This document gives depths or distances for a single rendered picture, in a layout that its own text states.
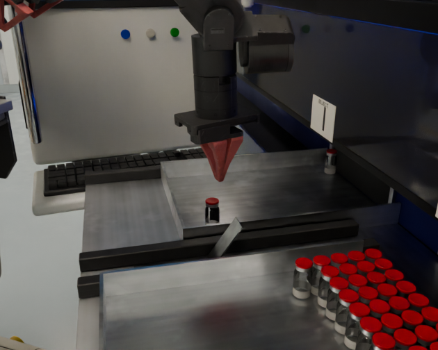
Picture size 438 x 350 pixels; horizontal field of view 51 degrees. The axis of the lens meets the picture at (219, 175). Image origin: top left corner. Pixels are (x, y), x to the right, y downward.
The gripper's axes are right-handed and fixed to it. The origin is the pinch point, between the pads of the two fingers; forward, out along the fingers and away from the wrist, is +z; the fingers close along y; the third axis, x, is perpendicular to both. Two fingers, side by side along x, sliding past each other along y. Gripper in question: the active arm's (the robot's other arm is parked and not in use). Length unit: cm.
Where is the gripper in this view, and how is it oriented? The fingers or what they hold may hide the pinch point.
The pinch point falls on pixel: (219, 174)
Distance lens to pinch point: 66.7
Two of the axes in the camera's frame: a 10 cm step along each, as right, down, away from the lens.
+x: -4.7, -3.5, 8.1
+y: 8.8, -2.2, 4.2
